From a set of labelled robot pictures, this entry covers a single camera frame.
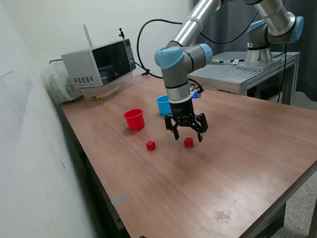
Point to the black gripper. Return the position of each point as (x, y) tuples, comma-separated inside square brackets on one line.
[(182, 110)]

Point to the red cube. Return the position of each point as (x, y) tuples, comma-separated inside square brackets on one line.
[(188, 143), (150, 145)]

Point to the silver blue-capped robot arm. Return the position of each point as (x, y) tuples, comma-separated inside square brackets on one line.
[(175, 79)]

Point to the blue plastic cup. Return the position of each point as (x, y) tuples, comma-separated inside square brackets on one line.
[(162, 106)]

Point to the red plastic cup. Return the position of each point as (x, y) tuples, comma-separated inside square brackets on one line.
[(135, 122)]

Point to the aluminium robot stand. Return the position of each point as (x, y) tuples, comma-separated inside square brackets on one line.
[(230, 73)]

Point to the light wooden pieces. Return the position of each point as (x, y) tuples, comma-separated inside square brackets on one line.
[(104, 94)]

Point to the grey tape piece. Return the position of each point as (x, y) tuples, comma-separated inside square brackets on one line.
[(119, 199)]

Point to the dark grey curtain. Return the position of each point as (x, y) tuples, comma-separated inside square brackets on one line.
[(230, 19)]

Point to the silver microwave oven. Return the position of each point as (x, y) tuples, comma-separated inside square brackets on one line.
[(79, 67)]

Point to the white thin rod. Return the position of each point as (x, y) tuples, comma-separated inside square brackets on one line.
[(88, 36)]

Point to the crumpled clear plastic bag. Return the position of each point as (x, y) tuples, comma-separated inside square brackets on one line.
[(57, 86)]

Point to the wrist camera on white bracket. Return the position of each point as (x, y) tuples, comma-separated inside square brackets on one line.
[(195, 95)]

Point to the aluminium base plate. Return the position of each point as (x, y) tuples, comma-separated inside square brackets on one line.
[(276, 62)]

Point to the small black camera mount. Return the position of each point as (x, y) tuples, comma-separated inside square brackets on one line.
[(121, 34)]

